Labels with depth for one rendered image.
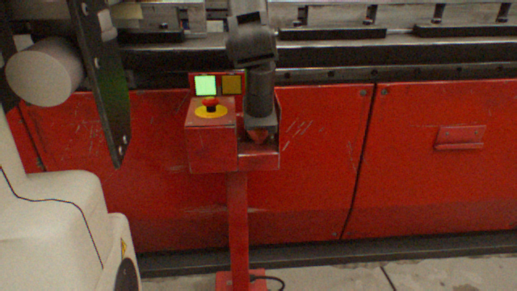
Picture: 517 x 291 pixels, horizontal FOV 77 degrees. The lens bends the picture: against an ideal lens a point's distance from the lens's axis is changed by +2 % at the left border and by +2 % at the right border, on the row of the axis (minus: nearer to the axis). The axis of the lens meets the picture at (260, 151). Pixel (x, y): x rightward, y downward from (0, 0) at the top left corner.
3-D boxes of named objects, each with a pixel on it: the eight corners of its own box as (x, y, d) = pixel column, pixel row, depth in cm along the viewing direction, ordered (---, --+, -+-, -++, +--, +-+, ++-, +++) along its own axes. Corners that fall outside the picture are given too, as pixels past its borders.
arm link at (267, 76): (245, 69, 56) (277, 68, 57) (244, 48, 61) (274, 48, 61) (245, 100, 61) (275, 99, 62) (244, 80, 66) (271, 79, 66)
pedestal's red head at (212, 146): (190, 175, 71) (179, 98, 62) (196, 140, 84) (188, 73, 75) (279, 170, 72) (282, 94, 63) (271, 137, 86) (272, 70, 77)
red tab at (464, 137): (436, 149, 102) (443, 130, 98) (433, 146, 103) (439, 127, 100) (482, 148, 103) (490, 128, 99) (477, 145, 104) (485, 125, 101)
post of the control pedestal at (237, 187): (233, 301, 104) (223, 160, 76) (233, 286, 108) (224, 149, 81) (250, 300, 104) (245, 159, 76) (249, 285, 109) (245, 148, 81)
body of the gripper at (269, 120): (271, 100, 72) (273, 72, 66) (277, 131, 65) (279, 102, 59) (242, 102, 71) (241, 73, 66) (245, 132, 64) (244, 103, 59)
